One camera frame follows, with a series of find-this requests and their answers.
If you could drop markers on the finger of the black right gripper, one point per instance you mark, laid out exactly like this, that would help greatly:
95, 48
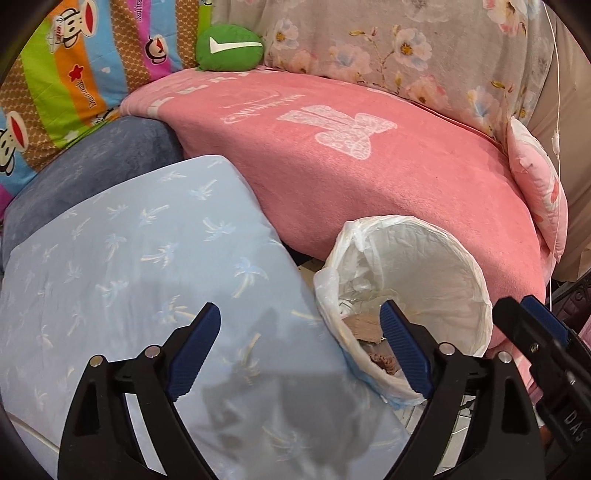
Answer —
518, 326
556, 330

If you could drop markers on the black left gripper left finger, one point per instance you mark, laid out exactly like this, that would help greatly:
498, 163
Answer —
98, 440

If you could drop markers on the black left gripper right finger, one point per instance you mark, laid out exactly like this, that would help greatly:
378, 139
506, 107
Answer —
502, 441

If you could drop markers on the tan cloth piece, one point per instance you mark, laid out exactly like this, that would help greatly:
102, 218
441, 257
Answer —
365, 327

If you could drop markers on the white trash bag bin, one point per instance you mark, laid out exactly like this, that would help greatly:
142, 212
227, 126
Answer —
430, 275

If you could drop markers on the pink floral pillow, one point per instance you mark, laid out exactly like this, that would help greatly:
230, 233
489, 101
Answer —
539, 182

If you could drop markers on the light blue patterned pillow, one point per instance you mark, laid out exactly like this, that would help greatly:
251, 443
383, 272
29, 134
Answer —
120, 271

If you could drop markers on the dark blue plush cushion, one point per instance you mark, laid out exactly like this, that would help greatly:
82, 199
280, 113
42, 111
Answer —
123, 149

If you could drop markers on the grey floral bedsheet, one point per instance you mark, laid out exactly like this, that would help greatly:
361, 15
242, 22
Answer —
477, 62

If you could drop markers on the pink towel blanket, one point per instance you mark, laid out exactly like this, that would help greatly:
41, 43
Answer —
319, 153

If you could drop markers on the colourful monkey striped bedsheet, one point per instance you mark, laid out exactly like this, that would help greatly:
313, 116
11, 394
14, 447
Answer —
76, 69

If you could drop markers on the green checkmark plush pillow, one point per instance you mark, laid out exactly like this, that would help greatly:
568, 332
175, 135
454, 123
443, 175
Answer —
228, 48

